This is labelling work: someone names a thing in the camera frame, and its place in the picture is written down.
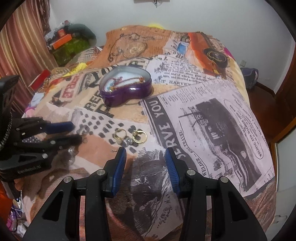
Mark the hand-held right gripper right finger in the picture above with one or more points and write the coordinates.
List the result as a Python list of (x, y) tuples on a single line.
[(172, 171)]

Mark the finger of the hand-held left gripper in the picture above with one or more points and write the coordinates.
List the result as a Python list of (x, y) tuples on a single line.
[(67, 141), (60, 127)]

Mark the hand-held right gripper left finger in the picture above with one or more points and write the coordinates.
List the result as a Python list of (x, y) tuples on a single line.
[(119, 171)]

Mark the small silver earring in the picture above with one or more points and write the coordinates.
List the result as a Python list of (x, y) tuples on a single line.
[(128, 141)]

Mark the gold hoop earring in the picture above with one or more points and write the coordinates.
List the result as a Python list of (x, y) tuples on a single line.
[(139, 136), (120, 134)]

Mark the purple heart-shaped tin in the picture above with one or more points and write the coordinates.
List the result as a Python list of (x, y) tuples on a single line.
[(126, 97)]

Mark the red and white box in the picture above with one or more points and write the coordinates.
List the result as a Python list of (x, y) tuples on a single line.
[(40, 80)]

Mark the striped crumpled cloth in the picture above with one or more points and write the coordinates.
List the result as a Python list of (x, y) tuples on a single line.
[(60, 70)]

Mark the striped brown curtain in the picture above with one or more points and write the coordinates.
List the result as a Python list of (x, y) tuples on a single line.
[(23, 41)]

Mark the yellow cloth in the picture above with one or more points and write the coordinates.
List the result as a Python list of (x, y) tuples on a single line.
[(78, 67)]

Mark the printed newspaper-pattern blanket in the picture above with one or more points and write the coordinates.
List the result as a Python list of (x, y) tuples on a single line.
[(208, 115)]

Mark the green storage box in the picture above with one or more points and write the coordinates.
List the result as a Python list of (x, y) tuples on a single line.
[(69, 52)]

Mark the flat orange box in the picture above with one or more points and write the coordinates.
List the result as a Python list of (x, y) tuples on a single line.
[(61, 41)]

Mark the pile of clutter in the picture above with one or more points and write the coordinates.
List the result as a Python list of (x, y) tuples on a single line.
[(55, 31)]

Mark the small orange red box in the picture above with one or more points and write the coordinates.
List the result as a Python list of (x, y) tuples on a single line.
[(61, 33)]

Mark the dark grey plush cushion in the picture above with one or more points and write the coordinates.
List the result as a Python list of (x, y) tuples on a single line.
[(84, 31)]

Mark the white wardrobe sliding door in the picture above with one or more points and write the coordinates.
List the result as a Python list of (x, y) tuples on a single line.
[(285, 176)]

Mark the blue grey backpack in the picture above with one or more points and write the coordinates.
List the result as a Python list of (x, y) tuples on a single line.
[(250, 77)]

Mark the white wall socket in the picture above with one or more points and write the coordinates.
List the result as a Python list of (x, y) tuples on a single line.
[(243, 62)]

